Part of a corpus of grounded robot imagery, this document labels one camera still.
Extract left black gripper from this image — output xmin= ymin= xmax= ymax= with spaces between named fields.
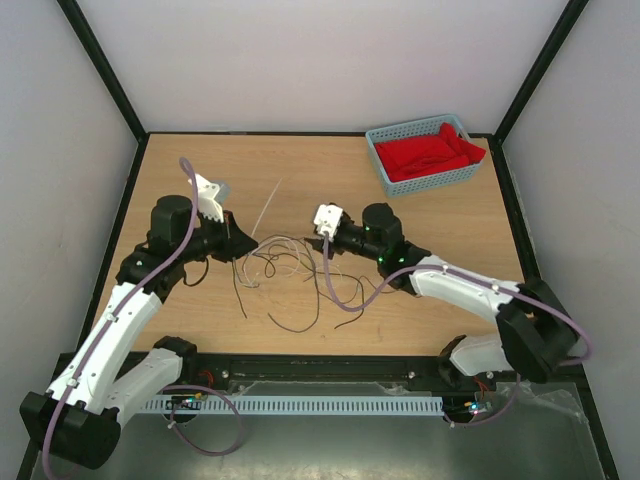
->
xmin=178 ymin=208 xmax=258 ymax=264

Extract black wires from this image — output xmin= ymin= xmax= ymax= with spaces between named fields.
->
xmin=230 ymin=233 xmax=396 ymax=334

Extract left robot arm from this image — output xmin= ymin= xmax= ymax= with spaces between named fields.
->
xmin=19 ymin=195 xmax=258 ymax=478

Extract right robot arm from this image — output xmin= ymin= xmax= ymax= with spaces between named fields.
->
xmin=308 ymin=203 xmax=589 ymax=389

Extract red cloth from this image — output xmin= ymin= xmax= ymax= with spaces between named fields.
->
xmin=375 ymin=123 xmax=486 ymax=182

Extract blue perforated plastic basket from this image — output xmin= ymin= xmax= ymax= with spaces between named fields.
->
xmin=365 ymin=114 xmax=484 ymax=197

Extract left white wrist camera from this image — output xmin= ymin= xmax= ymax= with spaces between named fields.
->
xmin=189 ymin=174 xmax=231 ymax=223

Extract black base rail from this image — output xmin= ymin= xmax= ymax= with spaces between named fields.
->
xmin=176 ymin=353 xmax=497 ymax=393

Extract light blue slotted cable duct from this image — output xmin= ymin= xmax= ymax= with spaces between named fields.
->
xmin=140 ymin=395 xmax=442 ymax=417

